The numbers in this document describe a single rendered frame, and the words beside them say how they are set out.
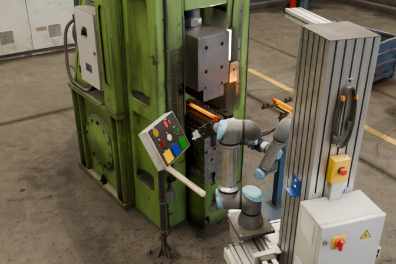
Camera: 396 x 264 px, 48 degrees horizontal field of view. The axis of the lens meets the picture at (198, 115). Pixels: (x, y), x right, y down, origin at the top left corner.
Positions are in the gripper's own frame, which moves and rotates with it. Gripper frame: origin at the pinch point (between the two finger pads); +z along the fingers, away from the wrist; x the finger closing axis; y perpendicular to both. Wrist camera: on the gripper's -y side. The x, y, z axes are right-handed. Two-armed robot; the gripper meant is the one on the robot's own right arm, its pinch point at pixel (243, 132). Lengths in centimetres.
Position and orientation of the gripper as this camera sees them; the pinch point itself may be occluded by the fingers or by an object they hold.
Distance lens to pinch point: 329.0
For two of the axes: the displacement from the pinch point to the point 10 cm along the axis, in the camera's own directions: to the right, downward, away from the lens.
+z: -6.3, -3.5, 6.9
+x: 7.8, -2.8, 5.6
